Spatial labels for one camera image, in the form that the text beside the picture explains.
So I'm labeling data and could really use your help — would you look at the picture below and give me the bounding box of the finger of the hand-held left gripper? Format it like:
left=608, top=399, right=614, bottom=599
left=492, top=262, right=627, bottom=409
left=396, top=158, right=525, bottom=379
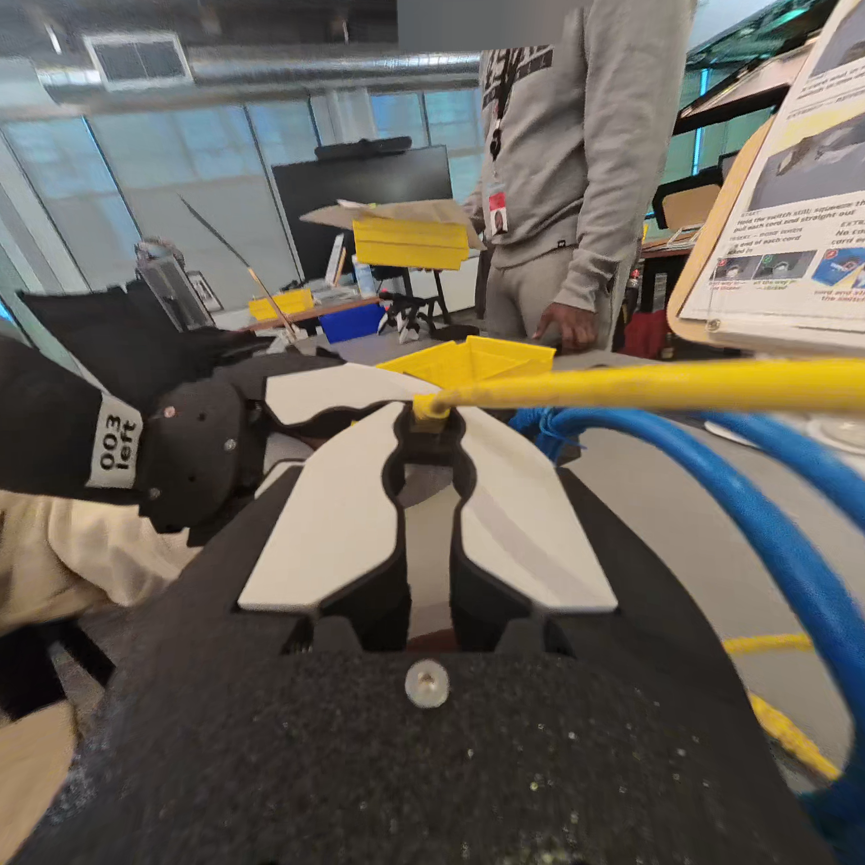
left=264, top=362, right=442, bottom=428
left=254, top=434, right=319, bottom=500

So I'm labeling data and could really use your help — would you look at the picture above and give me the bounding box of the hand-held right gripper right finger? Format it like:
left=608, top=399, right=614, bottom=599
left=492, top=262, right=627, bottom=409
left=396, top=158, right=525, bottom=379
left=449, top=407, right=620, bottom=616

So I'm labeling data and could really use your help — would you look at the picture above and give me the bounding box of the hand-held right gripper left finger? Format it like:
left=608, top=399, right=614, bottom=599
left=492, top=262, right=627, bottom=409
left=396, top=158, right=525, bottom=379
left=237, top=402, right=412, bottom=616

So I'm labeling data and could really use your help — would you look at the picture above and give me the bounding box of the yellow plastic bin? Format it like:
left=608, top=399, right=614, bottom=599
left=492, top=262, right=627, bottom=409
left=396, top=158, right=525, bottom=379
left=351, top=216, right=470, bottom=271
left=248, top=289, right=316, bottom=321
left=375, top=336, right=556, bottom=392

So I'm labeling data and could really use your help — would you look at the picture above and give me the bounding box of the yellow ethernet cable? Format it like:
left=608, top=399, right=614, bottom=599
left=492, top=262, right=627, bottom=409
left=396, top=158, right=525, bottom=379
left=412, top=358, right=865, bottom=781

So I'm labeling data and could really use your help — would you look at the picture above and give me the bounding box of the blue ethernet cable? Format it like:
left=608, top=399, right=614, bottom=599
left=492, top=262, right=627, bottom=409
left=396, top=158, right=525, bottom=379
left=510, top=405, right=865, bottom=865

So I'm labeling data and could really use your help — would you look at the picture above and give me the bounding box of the person's left forearm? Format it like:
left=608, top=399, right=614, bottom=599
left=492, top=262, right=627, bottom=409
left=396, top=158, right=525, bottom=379
left=0, top=488, right=204, bottom=636

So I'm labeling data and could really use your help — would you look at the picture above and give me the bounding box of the person's left hand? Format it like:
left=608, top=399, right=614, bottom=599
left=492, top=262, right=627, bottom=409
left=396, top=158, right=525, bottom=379
left=19, top=279, right=346, bottom=411

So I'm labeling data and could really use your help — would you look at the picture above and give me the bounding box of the blue plastic bin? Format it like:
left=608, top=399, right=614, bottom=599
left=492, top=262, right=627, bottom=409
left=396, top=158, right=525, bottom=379
left=319, top=302, right=388, bottom=344

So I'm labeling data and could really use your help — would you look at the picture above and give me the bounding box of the black tripod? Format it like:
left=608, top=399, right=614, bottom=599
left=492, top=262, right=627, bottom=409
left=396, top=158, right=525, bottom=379
left=378, top=267, right=481, bottom=342

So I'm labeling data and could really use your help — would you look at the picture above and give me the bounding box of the black monitor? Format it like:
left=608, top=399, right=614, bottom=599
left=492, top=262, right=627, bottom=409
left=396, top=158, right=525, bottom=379
left=272, top=145, right=455, bottom=281

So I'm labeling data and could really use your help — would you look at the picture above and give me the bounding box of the cardboard sheet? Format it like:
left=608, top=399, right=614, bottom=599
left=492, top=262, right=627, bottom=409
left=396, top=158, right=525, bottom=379
left=300, top=198, right=487, bottom=252

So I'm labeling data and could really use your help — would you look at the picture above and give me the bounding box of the red bag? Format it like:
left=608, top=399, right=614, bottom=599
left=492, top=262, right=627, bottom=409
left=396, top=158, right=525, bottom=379
left=622, top=310, right=671, bottom=359

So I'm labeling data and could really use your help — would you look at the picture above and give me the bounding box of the black video bar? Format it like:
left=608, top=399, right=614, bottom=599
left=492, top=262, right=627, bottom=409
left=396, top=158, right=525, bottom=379
left=315, top=137, right=413, bottom=162

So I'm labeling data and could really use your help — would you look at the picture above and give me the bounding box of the tan backed chair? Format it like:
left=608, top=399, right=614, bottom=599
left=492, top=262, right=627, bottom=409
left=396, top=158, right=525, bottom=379
left=652, top=169, right=724, bottom=234

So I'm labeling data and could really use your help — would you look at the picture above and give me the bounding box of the ceiling vent grille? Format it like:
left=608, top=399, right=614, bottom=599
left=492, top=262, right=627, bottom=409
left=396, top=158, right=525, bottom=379
left=82, top=32, right=195, bottom=91

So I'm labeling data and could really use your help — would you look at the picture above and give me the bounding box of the instruction sheet board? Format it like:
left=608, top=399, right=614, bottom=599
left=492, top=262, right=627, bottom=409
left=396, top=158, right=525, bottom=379
left=668, top=0, right=865, bottom=352

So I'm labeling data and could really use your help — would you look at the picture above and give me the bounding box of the silver ventilation duct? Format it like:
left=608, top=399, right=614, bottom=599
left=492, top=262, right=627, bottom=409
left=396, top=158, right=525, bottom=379
left=41, top=53, right=482, bottom=104

